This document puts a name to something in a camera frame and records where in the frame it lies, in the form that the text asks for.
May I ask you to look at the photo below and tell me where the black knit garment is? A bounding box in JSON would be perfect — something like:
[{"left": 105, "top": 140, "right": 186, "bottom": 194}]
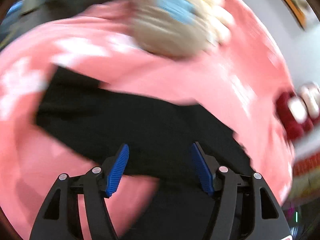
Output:
[{"left": 35, "top": 65, "right": 258, "bottom": 240}]

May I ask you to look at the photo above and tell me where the white flower pillow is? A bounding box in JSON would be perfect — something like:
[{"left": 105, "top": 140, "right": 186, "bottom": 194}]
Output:
[{"left": 195, "top": 0, "right": 235, "bottom": 45}]

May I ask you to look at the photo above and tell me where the beige garment with blue patch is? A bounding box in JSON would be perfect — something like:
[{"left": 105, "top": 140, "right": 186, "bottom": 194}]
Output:
[{"left": 130, "top": 0, "right": 218, "bottom": 58}]

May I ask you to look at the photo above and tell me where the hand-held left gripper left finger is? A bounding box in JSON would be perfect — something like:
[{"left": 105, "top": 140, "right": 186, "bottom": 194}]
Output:
[{"left": 29, "top": 144, "right": 130, "bottom": 240}]

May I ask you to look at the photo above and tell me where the red and white object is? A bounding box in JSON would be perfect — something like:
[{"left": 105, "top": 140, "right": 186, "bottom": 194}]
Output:
[{"left": 275, "top": 81, "right": 320, "bottom": 140}]

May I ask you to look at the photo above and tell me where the pink butterfly print blanket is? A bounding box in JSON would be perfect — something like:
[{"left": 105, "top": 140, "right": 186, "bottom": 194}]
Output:
[{"left": 0, "top": 0, "right": 297, "bottom": 240}]

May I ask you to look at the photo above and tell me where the blue denim cloth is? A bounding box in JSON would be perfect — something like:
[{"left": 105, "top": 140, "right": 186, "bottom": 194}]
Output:
[{"left": 5, "top": 0, "right": 27, "bottom": 32}]

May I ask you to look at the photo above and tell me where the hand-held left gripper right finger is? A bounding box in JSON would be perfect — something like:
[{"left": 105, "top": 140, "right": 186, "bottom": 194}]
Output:
[{"left": 191, "top": 142, "right": 292, "bottom": 240}]

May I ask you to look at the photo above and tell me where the printed paper box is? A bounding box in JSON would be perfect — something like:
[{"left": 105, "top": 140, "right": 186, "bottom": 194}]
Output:
[{"left": 285, "top": 130, "right": 320, "bottom": 203}]

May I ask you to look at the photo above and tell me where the large framed wall picture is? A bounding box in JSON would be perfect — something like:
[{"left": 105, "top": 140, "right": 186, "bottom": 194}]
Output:
[{"left": 271, "top": 0, "right": 314, "bottom": 30}]

